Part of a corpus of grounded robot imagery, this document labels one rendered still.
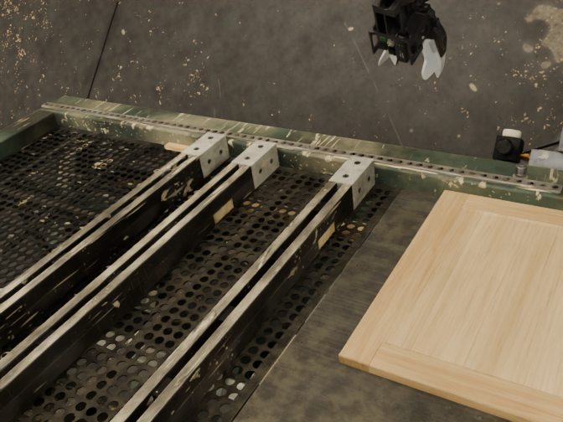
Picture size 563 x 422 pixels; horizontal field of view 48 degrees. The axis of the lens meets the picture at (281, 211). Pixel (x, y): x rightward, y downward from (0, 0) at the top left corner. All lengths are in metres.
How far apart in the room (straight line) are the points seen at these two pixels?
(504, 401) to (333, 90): 1.82
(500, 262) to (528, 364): 0.26
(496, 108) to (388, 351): 1.48
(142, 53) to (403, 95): 1.37
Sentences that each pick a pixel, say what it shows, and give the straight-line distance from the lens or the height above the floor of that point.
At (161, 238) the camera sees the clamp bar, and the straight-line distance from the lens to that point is 1.38.
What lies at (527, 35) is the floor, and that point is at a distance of 2.49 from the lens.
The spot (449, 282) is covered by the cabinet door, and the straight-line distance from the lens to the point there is 1.26.
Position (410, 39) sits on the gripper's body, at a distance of 0.98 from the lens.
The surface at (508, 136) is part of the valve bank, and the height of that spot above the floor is 0.75.
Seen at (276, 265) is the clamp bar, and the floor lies 1.29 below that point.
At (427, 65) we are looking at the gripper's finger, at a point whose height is 1.38.
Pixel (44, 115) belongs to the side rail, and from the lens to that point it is 2.24.
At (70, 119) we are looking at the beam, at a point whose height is 0.90.
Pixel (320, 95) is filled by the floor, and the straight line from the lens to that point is 2.68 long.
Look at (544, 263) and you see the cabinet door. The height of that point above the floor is 1.04.
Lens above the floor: 2.36
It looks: 61 degrees down
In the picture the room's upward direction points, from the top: 85 degrees counter-clockwise
